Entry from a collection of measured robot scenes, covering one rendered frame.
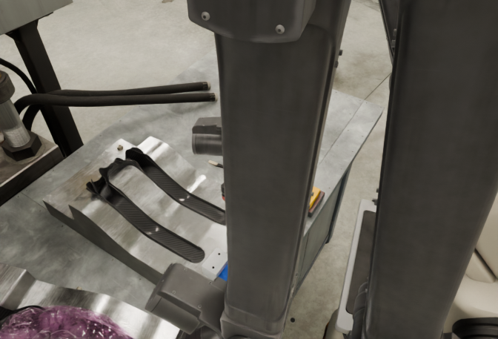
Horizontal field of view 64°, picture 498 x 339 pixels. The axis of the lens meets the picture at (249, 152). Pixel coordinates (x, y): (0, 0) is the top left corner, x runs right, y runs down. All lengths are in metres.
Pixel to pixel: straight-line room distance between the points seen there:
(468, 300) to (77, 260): 0.80
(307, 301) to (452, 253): 1.56
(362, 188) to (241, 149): 2.00
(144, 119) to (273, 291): 1.03
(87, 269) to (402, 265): 0.82
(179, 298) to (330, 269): 1.48
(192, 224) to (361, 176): 1.49
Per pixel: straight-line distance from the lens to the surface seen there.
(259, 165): 0.22
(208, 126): 0.72
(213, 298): 0.45
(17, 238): 1.12
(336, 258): 1.92
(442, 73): 0.17
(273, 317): 0.36
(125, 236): 0.90
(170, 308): 0.46
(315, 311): 1.78
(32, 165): 1.31
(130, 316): 0.83
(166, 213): 0.93
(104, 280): 0.97
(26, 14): 1.35
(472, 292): 0.50
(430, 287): 0.28
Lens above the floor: 1.62
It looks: 45 degrees down
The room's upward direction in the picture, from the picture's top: straight up
